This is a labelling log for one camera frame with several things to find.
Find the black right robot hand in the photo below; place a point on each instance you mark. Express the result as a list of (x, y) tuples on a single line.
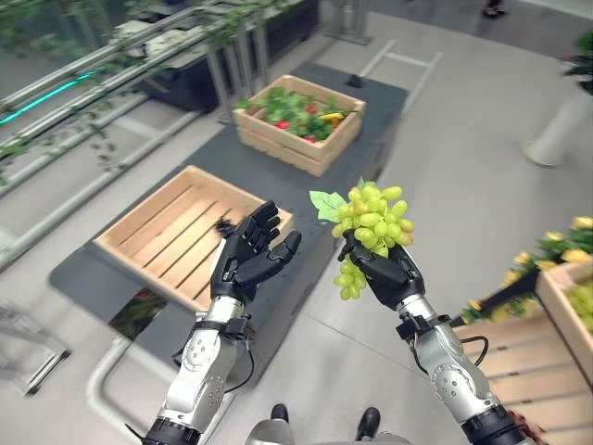
[(384, 273)]

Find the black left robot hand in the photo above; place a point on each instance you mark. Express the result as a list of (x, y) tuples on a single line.
[(250, 259)]

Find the green grape bunch with leaf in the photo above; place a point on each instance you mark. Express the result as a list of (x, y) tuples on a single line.
[(370, 227)]

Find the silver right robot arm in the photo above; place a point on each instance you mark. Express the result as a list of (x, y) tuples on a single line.
[(458, 371)]

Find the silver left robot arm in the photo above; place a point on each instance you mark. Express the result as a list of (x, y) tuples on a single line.
[(204, 366)]

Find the dark grey low platform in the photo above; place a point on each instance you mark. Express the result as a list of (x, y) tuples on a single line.
[(241, 222)]

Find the empty wooden crate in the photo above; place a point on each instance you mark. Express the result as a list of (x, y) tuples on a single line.
[(185, 241)]

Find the red produce in crate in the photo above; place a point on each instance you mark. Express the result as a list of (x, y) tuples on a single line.
[(281, 124)]

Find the wooden crate with leafy produce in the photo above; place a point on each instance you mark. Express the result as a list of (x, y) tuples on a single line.
[(301, 125)]

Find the robot right dark foot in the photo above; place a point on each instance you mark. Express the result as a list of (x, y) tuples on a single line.
[(368, 422)]

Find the robot dark foot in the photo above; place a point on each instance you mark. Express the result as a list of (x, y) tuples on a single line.
[(368, 422), (279, 412)]

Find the yellow flower foliage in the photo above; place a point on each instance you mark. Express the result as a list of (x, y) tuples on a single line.
[(537, 269)]

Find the robot left dark foot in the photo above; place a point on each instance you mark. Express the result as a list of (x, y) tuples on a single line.
[(279, 412)]

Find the yellow produce in crate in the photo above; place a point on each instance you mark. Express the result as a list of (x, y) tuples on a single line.
[(331, 118)]

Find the wooden crate with yellow fruit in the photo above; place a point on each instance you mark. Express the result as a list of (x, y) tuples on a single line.
[(567, 301)]

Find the small black object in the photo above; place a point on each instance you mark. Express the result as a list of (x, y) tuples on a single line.
[(356, 80)]

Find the dark black planter box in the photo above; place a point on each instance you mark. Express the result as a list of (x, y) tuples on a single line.
[(222, 60)]

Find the white round pillar base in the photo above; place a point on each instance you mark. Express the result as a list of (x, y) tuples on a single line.
[(556, 134)]

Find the green vine foliage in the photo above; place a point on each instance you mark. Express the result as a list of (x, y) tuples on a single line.
[(83, 92)]

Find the person's foot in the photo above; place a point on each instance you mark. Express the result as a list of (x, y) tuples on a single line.
[(493, 8)]

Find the green potted plant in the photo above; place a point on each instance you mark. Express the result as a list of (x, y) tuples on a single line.
[(581, 60)]

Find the silver metal railing frame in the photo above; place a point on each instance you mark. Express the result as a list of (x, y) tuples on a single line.
[(92, 106)]

